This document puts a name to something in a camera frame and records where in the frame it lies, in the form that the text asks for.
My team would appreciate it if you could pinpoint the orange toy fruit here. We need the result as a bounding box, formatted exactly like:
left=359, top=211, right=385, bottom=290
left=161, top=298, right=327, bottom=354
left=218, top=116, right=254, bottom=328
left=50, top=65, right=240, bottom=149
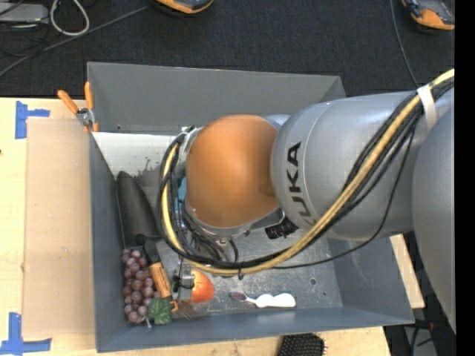
left=190, top=269, right=216, bottom=304

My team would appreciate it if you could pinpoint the purple toy grape bunch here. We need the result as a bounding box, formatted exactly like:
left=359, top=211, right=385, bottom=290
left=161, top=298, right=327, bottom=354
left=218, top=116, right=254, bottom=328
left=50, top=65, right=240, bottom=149
left=121, top=248, right=174, bottom=326

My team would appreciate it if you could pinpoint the white plastic spoon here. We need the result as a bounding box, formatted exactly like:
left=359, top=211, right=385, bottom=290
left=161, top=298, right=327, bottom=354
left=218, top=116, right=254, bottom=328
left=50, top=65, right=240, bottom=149
left=229, top=291, right=297, bottom=309

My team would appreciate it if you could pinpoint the black bristle brush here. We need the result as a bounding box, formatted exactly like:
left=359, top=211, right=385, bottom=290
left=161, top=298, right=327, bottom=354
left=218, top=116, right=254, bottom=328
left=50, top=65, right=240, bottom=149
left=278, top=332, right=330, bottom=356

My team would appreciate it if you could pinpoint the brown cardboard board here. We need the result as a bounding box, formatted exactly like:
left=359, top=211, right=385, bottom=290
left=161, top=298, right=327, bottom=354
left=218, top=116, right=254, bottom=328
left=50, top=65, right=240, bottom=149
left=21, top=116, right=95, bottom=343

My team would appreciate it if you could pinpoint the grey metal bin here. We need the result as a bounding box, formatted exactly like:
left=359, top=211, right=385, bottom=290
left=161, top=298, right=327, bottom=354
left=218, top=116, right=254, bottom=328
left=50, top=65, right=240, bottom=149
left=85, top=61, right=416, bottom=354

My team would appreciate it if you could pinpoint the black trowel with wooden handle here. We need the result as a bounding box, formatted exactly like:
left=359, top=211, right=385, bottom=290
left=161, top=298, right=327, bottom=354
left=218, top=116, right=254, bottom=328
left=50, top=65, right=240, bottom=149
left=116, top=170, right=174, bottom=304

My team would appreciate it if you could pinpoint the black cylinder on white bracket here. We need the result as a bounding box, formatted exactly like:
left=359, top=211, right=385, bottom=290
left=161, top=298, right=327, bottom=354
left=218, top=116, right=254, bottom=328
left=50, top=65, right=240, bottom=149
left=264, top=217, right=298, bottom=241

